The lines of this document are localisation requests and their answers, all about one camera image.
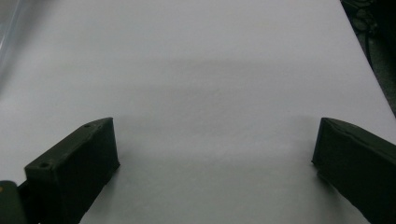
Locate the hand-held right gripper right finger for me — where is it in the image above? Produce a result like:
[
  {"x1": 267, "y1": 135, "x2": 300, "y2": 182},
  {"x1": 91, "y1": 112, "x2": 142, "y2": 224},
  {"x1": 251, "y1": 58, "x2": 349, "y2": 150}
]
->
[{"x1": 311, "y1": 117, "x2": 396, "y2": 224}]

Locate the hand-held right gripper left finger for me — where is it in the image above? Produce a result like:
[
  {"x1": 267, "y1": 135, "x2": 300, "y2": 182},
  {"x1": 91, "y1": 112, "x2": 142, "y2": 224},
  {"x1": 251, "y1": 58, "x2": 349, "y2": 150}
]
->
[{"x1": 17, "y1": 117, "x2": 121, "y2": 224}]

